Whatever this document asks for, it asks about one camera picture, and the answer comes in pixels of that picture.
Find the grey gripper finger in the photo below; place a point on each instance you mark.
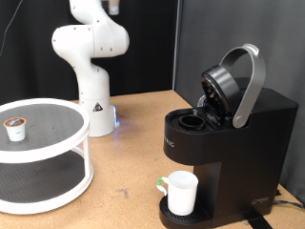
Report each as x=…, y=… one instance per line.
x=111, y=7
x=117, y=7

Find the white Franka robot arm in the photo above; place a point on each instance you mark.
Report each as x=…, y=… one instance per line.
x=92, y=79

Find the white mug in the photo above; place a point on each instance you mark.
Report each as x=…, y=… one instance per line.
x=181, y=194

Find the grey fabric partition panel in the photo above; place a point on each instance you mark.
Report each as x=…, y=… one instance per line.
x=222, y=25

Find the white two-tier turntable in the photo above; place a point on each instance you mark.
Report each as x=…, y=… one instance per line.
x=47, y=150

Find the black tape strip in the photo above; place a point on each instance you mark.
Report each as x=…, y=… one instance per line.
x=259, y=222

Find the black backdrop curtain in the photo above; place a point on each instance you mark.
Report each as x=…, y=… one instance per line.
x=149, y=47

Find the black Keurig coffee machine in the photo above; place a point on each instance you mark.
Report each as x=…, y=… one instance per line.
x=248, y=159

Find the white coffee pod orange rim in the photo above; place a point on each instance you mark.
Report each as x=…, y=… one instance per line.
x=15, y=131

